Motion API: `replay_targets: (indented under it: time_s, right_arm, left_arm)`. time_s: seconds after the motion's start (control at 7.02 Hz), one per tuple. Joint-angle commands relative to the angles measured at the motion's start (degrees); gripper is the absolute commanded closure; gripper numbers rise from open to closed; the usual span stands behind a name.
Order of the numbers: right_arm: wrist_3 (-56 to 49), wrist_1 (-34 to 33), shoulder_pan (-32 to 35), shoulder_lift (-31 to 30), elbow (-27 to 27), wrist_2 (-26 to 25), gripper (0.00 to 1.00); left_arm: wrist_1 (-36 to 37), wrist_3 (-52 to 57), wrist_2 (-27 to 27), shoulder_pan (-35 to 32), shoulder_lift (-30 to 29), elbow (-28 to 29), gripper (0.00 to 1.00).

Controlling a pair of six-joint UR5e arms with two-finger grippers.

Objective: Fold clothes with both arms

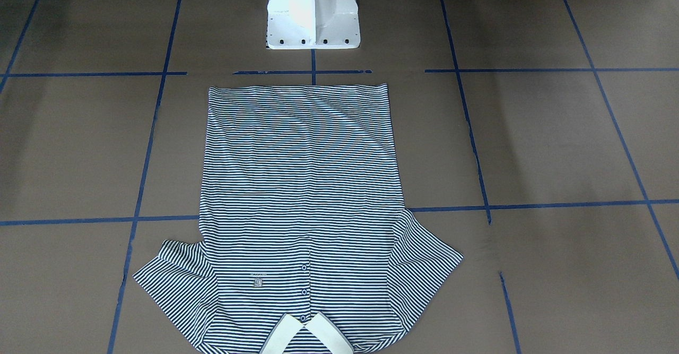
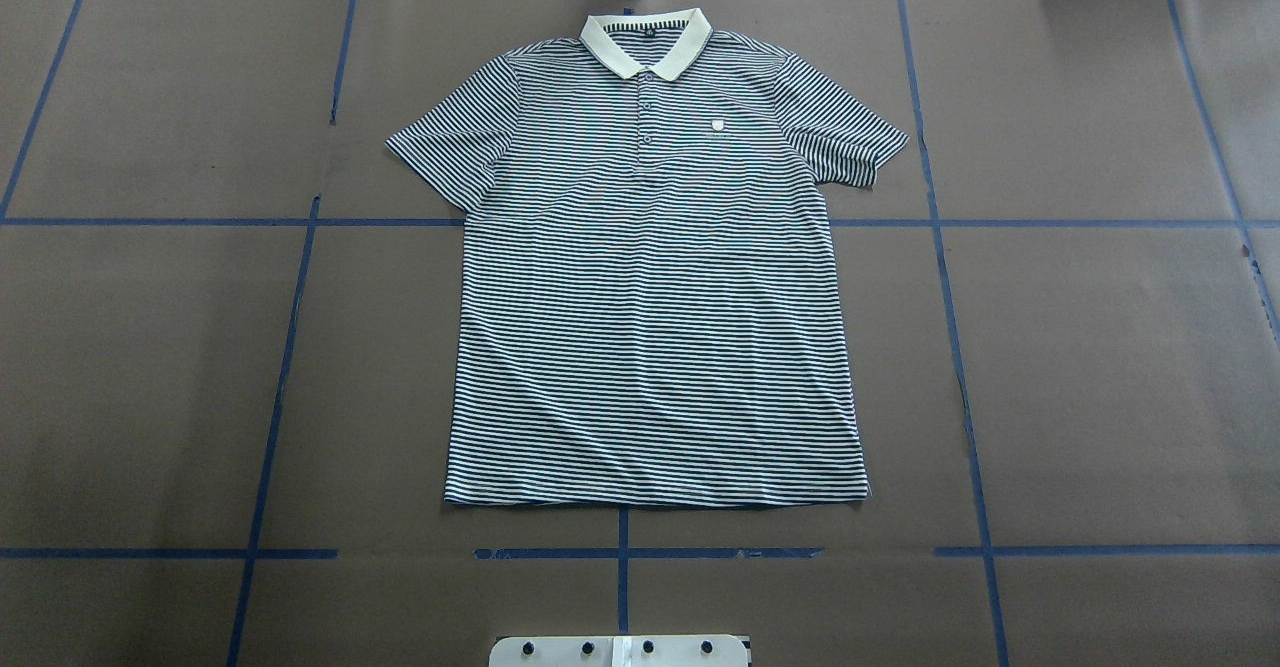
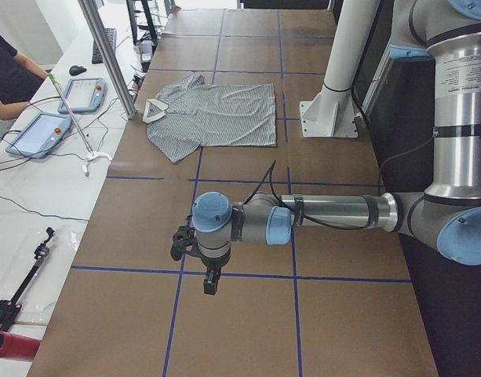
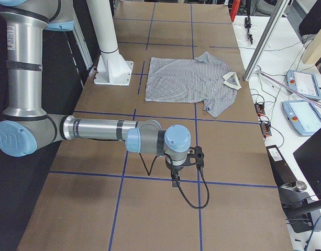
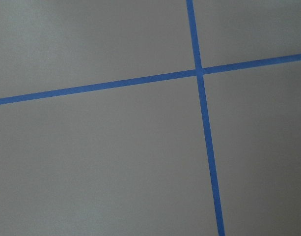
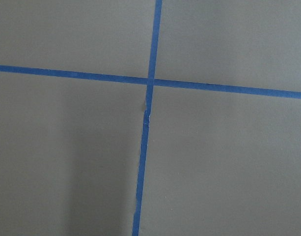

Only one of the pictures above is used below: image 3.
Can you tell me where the white camera mast base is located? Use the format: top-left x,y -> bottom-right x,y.
300,0 -> 381,138

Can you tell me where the near blue teach pendant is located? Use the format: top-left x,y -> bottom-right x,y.
5,112 -> 71,159

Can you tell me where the blue teach pendant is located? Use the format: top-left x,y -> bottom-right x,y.
5,112 -> 71,159
64,78 -> 107,114

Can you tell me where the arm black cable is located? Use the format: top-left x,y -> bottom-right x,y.
243,159 -> 437,230

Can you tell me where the aluminium frame post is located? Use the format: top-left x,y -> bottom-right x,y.
78,0 -> 137,119

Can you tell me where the black keyboard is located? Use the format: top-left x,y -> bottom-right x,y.
91,27 -> 118,65

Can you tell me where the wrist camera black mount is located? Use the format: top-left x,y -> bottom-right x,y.
170,225 -> 199,262

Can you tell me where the long metal grabber stick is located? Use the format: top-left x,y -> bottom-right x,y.
47,73 -> 112,177

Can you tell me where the navy white striped polo shirt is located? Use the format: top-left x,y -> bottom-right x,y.
147,74 -> 276,163

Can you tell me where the person in black shirt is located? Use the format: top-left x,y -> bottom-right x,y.
0,35 -> 48,120

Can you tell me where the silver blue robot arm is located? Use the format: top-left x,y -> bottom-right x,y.
173,1 -> 481,295

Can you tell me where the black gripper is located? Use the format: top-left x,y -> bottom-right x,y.
202,257 -> 224,295

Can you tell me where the red cylinder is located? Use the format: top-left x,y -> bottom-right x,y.
0,331 -> 41,361

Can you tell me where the far blue teach pendant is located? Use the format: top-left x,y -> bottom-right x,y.
64,78 -> 107,114

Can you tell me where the black computer mouse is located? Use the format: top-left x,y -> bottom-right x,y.
68,65 -> 86,76

